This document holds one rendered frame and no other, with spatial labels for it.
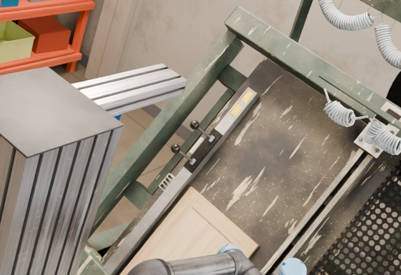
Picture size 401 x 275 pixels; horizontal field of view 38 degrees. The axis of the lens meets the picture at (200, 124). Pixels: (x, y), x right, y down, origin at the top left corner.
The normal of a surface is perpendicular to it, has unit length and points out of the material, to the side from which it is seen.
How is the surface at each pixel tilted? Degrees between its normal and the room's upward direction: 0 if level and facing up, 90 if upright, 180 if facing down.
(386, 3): 90
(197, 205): 56
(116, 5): 90
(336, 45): 90
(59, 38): 90
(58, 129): 0
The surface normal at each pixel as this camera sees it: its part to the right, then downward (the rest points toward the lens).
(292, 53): -0.37, -0.31
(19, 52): 0.78, 0.51
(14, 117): 0.32, -0.82
